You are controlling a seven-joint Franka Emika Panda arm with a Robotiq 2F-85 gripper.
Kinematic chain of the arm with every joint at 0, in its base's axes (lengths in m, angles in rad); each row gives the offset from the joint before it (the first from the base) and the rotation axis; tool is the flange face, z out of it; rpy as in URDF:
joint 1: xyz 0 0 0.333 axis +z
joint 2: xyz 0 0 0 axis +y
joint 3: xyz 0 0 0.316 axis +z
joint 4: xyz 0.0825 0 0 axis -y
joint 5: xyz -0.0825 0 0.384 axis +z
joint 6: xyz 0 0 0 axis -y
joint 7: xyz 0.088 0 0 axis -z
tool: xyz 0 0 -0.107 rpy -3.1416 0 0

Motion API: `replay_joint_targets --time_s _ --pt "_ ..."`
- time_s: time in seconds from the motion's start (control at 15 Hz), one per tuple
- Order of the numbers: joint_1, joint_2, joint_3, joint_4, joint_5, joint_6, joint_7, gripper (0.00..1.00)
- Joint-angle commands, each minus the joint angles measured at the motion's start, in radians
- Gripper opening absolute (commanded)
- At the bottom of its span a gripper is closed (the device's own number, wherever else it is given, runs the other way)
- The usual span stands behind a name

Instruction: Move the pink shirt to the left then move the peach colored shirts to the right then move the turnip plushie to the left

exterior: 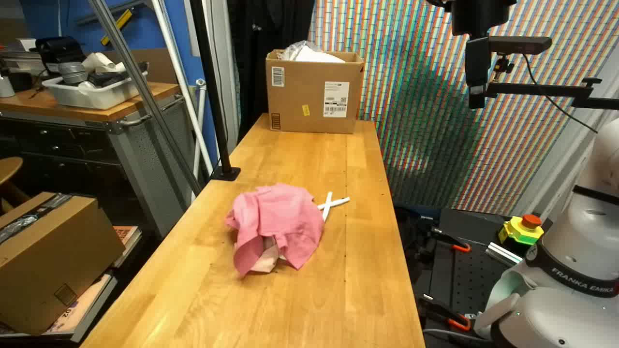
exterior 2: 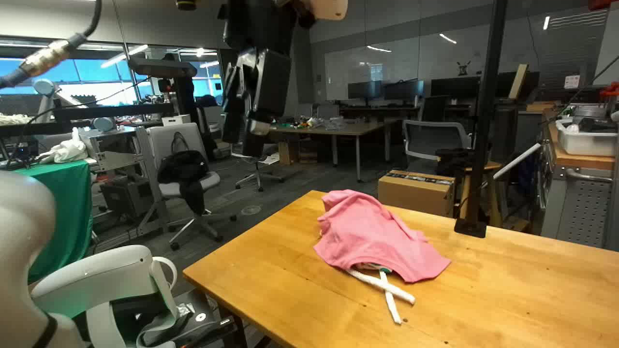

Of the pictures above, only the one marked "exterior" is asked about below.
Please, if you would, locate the white plastic bin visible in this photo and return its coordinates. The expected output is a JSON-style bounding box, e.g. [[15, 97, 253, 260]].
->
[[42, 78, 137, 111]]

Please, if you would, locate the black camera on stand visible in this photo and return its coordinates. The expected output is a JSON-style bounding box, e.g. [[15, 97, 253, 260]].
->
[[463, 37, 551, 109]]

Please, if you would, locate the black pole stand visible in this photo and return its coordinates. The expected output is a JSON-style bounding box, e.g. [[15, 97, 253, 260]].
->
[[189, 0, 239, 182]]

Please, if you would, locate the yellow emergency stop button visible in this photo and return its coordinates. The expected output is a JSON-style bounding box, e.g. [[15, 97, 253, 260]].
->
[[498, 213, 543, 246]]

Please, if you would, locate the white rope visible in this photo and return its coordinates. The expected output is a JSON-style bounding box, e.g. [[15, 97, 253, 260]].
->
[[315, 190, 351, 223]]

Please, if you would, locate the pink shirt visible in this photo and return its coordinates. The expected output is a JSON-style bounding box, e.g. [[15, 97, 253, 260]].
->
[[226, 184, 322, 277]]

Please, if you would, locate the large cardboard box left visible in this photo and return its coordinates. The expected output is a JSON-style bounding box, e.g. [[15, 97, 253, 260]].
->
[[0, 192, 123, 335]]

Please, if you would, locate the cardboard box on table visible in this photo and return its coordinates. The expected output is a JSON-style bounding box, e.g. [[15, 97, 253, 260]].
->
[[264, 51, 365, 134]]

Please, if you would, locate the side workbench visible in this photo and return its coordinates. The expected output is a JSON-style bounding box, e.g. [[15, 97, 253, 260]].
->
[[0, 84, 191, 236]]

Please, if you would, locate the peach shirt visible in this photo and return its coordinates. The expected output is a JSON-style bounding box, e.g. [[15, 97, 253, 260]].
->
[[251, 240, 280, 273]]

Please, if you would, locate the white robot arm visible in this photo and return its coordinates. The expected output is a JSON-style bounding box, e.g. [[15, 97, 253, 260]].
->
[[473, 120, 619, 348]]

